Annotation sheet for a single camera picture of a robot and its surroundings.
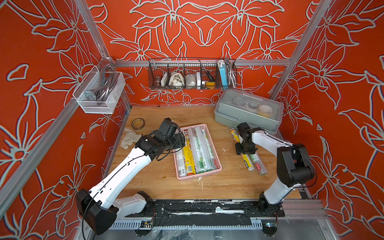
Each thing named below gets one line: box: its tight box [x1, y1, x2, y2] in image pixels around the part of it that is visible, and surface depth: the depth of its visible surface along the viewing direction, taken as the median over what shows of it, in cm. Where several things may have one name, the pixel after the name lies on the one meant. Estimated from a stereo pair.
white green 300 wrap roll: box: [193, 126, 207, 174], surface depth 88 cm
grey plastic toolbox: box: [214, 88, 285, 134], surface depth 94 cm
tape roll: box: [131, 118, 146, 130], surface depth 110 cm
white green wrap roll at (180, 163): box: [175, 147, 187, 177], surface depth 86 cm
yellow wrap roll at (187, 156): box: [182, 133, 193, 176], surface depth 89 cm
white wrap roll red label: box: [201, 128, 217, 170], surface depth 91 cm
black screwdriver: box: [198, 58, 216, 82], surface depth 97 cm
